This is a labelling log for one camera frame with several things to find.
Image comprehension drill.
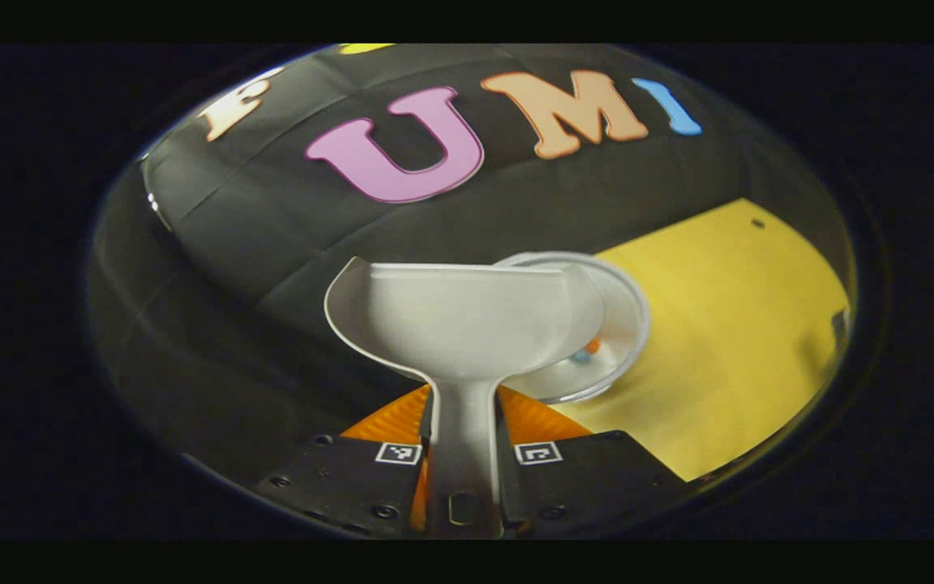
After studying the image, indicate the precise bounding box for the grey dustpan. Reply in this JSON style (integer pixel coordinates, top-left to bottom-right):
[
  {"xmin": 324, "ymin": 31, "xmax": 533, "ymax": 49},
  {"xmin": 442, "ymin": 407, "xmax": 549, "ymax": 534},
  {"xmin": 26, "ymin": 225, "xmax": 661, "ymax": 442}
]
[{"xmin": 323, "ymin": 256, "xmax": 606, "ymax": 540}]

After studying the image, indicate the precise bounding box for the white ribbed garbage bin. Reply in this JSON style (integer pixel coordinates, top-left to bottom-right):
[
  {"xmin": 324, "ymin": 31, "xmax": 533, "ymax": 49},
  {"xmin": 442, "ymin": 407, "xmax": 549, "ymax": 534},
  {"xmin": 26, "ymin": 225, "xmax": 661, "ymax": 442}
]
[{"xmin": 493, "ymin": 251, "xmax": 651, "ymax": 405}]

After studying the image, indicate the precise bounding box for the black backdrop cloth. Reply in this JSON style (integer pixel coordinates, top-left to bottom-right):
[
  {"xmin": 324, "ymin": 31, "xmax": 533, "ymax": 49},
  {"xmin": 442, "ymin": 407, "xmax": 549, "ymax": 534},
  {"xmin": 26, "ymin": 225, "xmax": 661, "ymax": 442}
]
[{"xmin": 86, "ymin": 45, "xmax": 841, "ymax": 487}]

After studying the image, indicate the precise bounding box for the wooden desktop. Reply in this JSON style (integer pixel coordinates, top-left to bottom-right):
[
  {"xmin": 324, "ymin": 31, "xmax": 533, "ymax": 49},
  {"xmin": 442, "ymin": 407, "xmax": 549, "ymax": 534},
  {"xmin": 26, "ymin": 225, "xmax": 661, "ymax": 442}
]
[{"xmin": 552, "ymin": 198, "xmax": 851, "ymax": 483}]

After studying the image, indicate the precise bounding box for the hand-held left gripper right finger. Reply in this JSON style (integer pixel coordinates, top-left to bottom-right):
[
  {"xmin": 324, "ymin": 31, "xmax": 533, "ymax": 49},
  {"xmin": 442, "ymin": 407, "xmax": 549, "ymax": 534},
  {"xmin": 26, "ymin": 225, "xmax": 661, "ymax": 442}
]
[{"xmin": 498, "ymin": 385, "xmax": 691, "ymax": 530}]

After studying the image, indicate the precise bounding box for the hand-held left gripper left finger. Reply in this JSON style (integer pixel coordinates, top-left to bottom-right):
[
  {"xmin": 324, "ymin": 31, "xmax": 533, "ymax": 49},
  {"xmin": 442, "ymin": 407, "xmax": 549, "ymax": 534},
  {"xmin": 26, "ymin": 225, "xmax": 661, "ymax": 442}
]
[{"xmin": 256, "ymin": 384, "xmax": 433, "ymax": 540}]

